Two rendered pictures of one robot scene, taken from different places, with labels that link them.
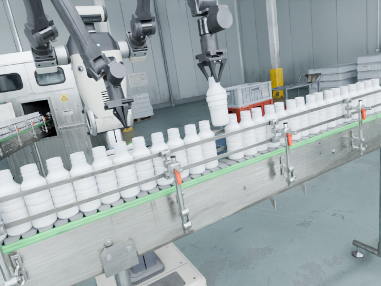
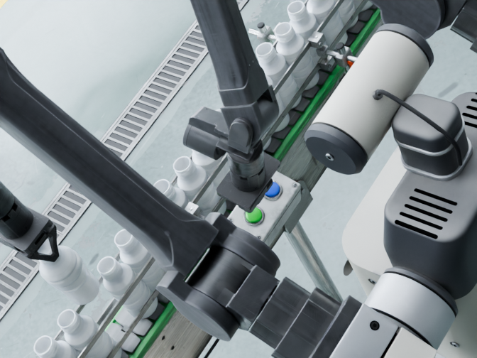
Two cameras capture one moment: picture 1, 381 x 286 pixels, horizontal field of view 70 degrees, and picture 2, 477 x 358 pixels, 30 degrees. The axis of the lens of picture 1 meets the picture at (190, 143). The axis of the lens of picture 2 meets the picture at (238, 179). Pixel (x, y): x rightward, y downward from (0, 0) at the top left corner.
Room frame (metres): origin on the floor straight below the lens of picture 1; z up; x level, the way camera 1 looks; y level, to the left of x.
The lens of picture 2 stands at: (1.99, 0.18, 2.37)
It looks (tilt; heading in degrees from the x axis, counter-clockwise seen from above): 49 degrees down; 178
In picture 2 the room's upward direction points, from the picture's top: 32 degrees counter-clockwise
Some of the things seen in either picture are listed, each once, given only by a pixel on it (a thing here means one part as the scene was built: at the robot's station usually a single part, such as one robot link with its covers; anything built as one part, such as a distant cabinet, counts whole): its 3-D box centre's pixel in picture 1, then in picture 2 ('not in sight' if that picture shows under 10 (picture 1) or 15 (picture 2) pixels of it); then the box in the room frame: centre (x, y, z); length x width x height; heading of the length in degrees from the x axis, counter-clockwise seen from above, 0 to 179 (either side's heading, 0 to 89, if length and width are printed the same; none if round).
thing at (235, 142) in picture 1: (233, 136); (88, 338); (0.98, -0.16, 1.08); 0.06 x 0.06 x 0.17
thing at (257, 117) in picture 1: (258, 129); not in sight; (1.03, -0.27, 1.08); 0.06 x 0.06 x 0.17
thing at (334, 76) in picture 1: (338, 83); not in sight; (7.51, -4.27, 0.50); 1.23 x 1.05 x 1.00; 115
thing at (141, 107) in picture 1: (132, 107); not in sight; (10.63, 2.00, 0.50); 1.24 x 1.03 x 1.00; 120
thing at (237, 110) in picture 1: (246, 111); not in sight; (3.46, -0.77, 0.78); 0.61 x 0.41 x 0.22; 123
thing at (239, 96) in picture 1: (244, 94); not in sight; (3.46, -0.76, 1.00); 0.61 x 0.41 x 0.22; 124
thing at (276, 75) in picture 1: (276, 83); not in sight; (10.56, -3.63, 0.55); 0.40 x 0.40 x 1.10; 27
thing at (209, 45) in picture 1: (209, 46); (11, 217); (0.94, -0.11, 1.40); 0.10 x 0.07 x 0.07; 27
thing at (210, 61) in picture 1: (213, 68); not in sight; (0.94, -0.12, 1.33); 0.07 x 0.07 x 0.09; 27
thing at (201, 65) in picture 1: (211, 68); (37, 241); (0.95, -0.11, 1.33); 0.07 x 0.07 x 0.09; 27
